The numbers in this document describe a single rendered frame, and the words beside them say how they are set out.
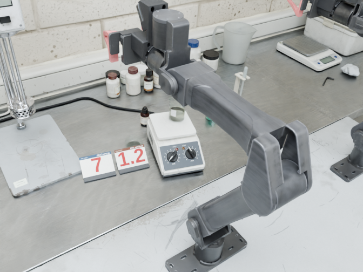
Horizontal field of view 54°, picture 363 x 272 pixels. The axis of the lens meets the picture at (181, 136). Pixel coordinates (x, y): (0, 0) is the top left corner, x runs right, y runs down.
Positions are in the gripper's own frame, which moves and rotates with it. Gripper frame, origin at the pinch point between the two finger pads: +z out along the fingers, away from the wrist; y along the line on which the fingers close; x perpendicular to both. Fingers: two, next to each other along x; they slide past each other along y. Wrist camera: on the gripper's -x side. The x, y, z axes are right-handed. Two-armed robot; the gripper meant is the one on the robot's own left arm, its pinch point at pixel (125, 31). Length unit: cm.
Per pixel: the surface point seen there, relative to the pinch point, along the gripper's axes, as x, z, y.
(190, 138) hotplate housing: 33.3, -7.7, -16.3
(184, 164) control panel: 37.0, -12.9, -10.6
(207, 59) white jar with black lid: 34, 31, -53
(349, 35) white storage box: 30, 12, -120
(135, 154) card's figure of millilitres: 37.6, -1.3, -1.3
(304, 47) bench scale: 35, 21, -102
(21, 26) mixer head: -1.0, 9.8, 19.9
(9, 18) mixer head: -3.4, 9.5, 22.0
